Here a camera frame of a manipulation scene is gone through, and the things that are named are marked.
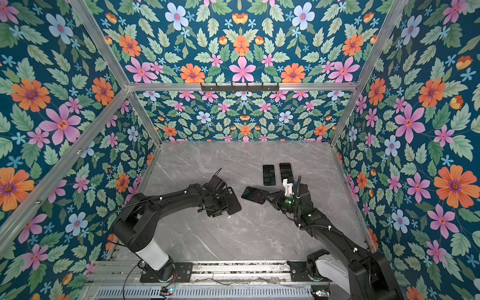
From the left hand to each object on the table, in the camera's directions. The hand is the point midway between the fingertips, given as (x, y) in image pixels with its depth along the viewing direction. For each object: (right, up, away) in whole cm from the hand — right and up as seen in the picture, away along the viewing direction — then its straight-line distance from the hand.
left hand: (231, 207), depth 88 cm
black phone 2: (+29, +17, +19) cm, 39 cm away
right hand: (+15, +7, -8) cm, 19 cm away
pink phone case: (+29, +16, +17) cm, 37 cm away
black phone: (+19, +14, +17) cm, 29 cm away
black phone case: (0, +1, +6) cm, 6 cm away
